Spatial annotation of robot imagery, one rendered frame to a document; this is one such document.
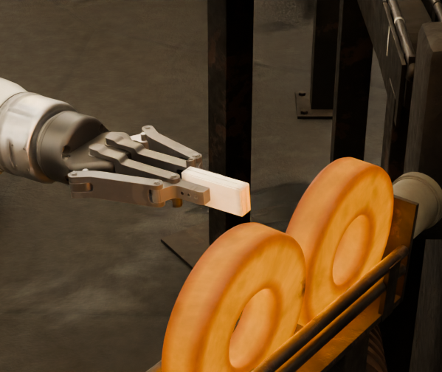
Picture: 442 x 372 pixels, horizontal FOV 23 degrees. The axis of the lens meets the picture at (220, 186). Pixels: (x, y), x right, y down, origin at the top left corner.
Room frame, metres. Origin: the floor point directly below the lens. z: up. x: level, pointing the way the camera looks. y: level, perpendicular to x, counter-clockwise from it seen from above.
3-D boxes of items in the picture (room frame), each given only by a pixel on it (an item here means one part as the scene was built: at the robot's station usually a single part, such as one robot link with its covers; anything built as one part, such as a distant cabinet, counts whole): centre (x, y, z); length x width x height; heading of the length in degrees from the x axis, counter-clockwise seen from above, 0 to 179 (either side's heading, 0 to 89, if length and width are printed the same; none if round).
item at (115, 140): (0.92, 0.07, 0.70); 0.11 x 0.01 x 0.04; 56
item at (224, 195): (0.86, 0.01, 0.71); 0.07 x 0.01 x 0.03; 55
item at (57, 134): (0.95, 0.13, 0.70); 0.09 x 0.08 x 0.07; 55
